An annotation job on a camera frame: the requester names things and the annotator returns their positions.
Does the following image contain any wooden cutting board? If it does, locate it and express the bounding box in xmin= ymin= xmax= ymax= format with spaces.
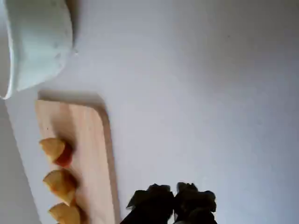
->
xmin=35 ymin=99 xmax=121 ymax=224

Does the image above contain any pale green ceramic bowl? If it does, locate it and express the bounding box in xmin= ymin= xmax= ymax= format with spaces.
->
xmin=0 ymin=0 xmax=73 ymax=100

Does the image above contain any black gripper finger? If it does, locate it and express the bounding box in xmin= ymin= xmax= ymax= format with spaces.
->
xmin=172 ymin=182 xmax=217 ymax=224
xmin=121 ymin=183 xmax=175 ymax=224

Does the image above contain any apple slice with red skin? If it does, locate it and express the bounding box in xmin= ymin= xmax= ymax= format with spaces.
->
xmin=39 ymin=137 xmax=73 ymax=168

